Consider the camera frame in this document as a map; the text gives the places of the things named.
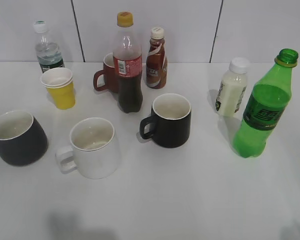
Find cola bottle yellow cap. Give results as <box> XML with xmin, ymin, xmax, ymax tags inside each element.
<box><xmin>112</xmin><ymin>11</ymin><xmax>143</xmax><ymax>113</ymax></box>

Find clear water bottle green label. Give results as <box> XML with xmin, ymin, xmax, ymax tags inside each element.
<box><xmin>33</xmin><ymin>20</ymin><xmax>65</xmax><ymax>73</ymax></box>

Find dark gray ceramic mug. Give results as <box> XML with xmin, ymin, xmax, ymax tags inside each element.
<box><xmin>0</xmin><ymin>110</ymin><xmax>49</xmax><ymax>167</ymax></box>

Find yellow paper cup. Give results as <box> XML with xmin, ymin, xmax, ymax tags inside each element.
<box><xmin>45</xmin><ymin>81</ymin><xmax>76</xmax><ymax>110</ymax></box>

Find red-brown ceramic mug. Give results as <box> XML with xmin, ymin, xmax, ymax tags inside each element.
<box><xmin>93</xmin><ymin>52</ymin><xmax>119</xmax><ymax>94</ymax></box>

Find brown coffee drink bottle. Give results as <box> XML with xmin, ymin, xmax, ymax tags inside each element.
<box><xmin>146</xmin><ymin>26</ymin><xmax>168</xmax><ymax>89</ymax></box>

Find white milk bottle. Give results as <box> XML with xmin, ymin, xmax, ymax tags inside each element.
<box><xmin>215</xmin><ymin>57</ymin><xmax>250</xmax><ymax>117</ymax></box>

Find green sprite bottle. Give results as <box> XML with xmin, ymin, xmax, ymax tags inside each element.
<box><xmin>232</xmin><ymin>48</ymin><xmax>299</xmax><ymax>158</ymax></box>

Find white ceramic mug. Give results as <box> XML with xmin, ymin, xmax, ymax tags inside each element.
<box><xmin>55</xmin><ymin>117</ymin><xmax>122</xmax><ymax>180</ymax></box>

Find black ceramic mug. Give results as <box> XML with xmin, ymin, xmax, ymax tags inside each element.
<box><xmin>139</xmin><ymin>93</ymin><xmax>192</xmax><ymax>148</ymax></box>

